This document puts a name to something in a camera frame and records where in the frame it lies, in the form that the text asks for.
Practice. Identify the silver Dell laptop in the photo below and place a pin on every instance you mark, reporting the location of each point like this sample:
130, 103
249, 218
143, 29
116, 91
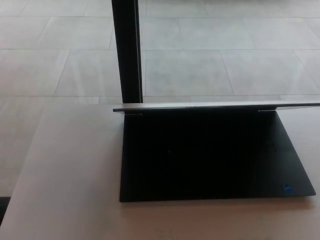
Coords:
200, 160

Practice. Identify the black vertical post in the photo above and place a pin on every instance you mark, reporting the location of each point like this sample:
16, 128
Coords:
127, 50

